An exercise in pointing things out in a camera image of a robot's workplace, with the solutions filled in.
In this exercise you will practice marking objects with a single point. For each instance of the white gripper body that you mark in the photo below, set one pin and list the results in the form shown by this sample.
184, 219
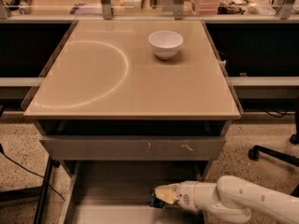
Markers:
185, 195

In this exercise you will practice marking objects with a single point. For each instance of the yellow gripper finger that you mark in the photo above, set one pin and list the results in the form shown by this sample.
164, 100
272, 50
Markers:
167, 193

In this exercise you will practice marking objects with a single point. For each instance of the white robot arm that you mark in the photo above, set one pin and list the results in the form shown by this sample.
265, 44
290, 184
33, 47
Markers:
230, 199

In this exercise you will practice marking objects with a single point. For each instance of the open grey middle drawer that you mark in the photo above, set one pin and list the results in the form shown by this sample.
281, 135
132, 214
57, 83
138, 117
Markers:
119, 192

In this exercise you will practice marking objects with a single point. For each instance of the grey top drawer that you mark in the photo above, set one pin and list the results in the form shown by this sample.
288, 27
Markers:
133, 148

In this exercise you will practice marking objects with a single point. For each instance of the black office chair base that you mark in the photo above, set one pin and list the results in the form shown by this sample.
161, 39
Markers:
254, 153

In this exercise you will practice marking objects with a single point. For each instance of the white ceramic bowl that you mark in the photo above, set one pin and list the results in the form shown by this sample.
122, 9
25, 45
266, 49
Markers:
165, 44

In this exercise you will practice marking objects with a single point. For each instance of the black metal stand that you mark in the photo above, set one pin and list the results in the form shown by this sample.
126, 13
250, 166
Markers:
40, 192

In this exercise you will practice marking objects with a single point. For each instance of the dark clutter on right shelf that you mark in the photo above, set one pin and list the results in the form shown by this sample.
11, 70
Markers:
256, 7

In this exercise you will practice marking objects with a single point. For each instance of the dark clutter on shelf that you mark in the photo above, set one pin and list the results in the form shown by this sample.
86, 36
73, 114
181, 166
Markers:
8, 6
256, 7

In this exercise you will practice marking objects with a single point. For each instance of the dark clutter on left shelf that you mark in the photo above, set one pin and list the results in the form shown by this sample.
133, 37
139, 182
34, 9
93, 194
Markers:
8, 6

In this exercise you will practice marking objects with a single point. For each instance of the grey metal post middle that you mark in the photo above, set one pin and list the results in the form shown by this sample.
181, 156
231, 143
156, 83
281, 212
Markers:
178, 9

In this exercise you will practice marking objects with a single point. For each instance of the grey metal post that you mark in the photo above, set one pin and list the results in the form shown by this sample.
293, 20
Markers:
285, 10
106, 9
178, 9

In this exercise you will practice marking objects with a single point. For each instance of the grey metal post right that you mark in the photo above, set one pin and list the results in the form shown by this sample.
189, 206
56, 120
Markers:
285, 10

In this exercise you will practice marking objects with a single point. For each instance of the grey metal post left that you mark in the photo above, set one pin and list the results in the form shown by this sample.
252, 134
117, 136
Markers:
106, 9

